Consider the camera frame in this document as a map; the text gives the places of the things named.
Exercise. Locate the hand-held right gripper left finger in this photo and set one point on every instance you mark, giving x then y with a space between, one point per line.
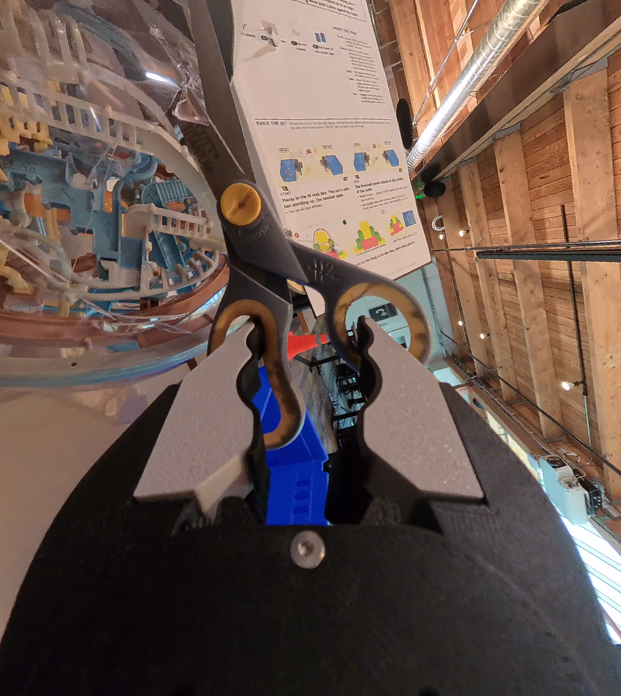
196 435

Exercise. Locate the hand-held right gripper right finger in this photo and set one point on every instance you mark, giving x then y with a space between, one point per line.
425 435

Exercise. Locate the clear maze ball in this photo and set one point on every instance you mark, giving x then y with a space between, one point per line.
71 218

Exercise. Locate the blue storage bin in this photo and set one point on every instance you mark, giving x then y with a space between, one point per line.
294 468

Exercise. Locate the orange object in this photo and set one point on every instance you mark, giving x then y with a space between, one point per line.
308 346

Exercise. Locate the printed instruction sheet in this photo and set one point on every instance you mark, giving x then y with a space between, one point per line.
332 120

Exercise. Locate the black ceiling track rail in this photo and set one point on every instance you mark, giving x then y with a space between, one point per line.
571 252

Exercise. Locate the silver air duct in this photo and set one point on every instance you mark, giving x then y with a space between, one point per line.
474 76

